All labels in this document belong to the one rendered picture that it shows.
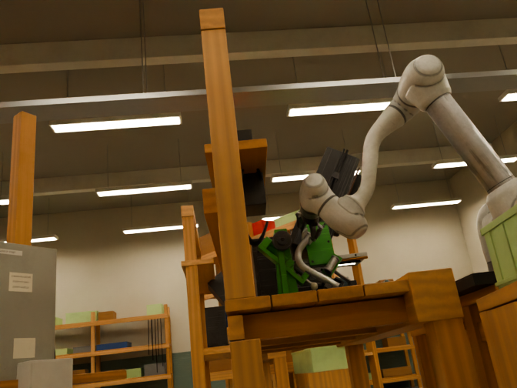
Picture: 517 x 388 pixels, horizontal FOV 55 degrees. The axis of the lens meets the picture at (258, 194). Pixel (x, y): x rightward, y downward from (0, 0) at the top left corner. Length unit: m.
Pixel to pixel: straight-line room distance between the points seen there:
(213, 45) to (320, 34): 4.72
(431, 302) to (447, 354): 0.15
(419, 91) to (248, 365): 1.11
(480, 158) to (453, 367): 0.70
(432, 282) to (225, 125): 0.82
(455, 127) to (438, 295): 0.61
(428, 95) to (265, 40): 4.60
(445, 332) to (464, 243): 11.24
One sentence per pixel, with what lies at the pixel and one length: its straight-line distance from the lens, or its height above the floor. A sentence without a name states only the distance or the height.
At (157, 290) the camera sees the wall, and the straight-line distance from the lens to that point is 11.37.
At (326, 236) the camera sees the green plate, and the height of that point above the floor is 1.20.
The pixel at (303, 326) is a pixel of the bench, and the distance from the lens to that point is 1.59.
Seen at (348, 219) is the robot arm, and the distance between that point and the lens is 1.79.
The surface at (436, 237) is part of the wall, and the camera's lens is 12.58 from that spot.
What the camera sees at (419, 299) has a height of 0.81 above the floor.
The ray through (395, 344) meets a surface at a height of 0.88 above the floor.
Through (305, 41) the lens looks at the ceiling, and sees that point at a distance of 6.43.
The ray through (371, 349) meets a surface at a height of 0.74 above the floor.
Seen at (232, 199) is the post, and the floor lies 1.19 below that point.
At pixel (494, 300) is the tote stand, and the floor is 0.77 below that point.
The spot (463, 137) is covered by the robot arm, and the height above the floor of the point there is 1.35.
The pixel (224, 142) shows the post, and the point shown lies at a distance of 1.66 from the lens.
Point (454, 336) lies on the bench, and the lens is 1.61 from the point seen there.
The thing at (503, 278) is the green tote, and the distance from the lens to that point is 1.41.
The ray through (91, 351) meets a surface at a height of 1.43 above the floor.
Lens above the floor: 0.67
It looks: 20 degrees up
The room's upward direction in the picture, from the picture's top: 7 degrees counter-clockwise
